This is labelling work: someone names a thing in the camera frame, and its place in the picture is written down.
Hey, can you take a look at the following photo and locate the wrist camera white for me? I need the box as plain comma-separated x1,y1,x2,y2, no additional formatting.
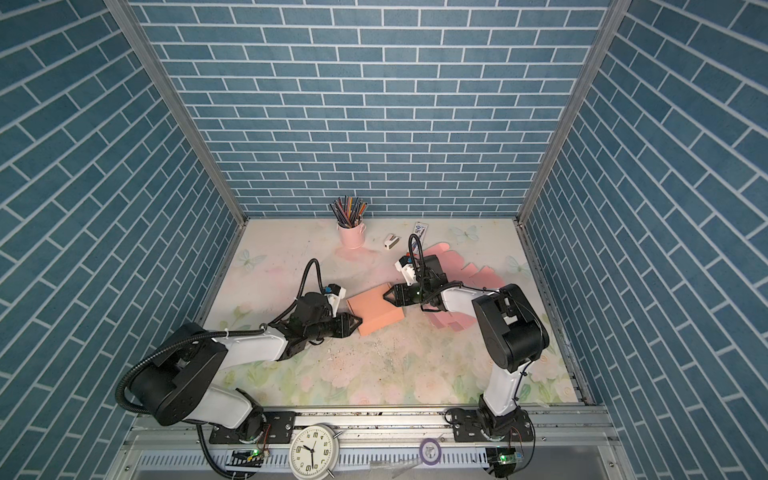
324,283,346,317
395,254,418,286

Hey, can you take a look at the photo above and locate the right circuit board green led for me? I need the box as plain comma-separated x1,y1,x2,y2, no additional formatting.
485,447,518,479

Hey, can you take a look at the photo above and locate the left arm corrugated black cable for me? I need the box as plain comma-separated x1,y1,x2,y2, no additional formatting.
115,257,325,415

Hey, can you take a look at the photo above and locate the coloured pencils bunch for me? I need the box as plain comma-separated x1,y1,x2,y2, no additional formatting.
329,196,368,229

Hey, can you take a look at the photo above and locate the left circuit board green led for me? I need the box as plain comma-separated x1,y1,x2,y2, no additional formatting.
226,449,266,470

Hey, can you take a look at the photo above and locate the orange paper box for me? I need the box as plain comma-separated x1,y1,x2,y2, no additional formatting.
347,283,405,336

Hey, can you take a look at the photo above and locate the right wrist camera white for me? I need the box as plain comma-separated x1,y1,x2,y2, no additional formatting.
395,254,418,286

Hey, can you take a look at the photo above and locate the toothpaste tube packet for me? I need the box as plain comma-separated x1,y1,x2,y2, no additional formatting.
413,222,428,241

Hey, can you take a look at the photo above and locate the circuit board green led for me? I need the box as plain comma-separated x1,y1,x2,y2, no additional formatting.
485,447,518,479
226,449,266,470

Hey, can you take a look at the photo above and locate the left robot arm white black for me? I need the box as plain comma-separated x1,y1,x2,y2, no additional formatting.
115,292,363,430

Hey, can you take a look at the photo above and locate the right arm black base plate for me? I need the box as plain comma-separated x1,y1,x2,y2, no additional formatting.
443,407,535,443

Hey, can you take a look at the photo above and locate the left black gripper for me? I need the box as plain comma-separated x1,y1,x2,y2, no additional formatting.
304,312,365,343

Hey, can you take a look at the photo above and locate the pink pencil cup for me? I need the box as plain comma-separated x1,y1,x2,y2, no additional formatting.
337,223,366,250

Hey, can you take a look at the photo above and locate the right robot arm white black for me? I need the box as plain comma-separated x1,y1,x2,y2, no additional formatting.
384,254,549,421

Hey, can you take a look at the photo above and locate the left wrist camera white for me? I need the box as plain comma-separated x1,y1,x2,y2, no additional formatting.
324,283,346,317

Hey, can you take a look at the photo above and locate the aluminium front rail frame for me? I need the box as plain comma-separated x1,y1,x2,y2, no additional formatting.
107,404,635,479

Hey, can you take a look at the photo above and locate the white alarm clock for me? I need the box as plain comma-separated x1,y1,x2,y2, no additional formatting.
288,424,341,480

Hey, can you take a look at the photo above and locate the pink flat paper box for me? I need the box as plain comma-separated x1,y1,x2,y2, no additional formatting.
425,242,505,332

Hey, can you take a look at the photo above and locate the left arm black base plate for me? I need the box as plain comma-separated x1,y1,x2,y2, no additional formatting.
209,411,296,445

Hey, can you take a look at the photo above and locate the purple tape roll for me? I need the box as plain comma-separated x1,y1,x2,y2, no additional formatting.
419,438,442,467

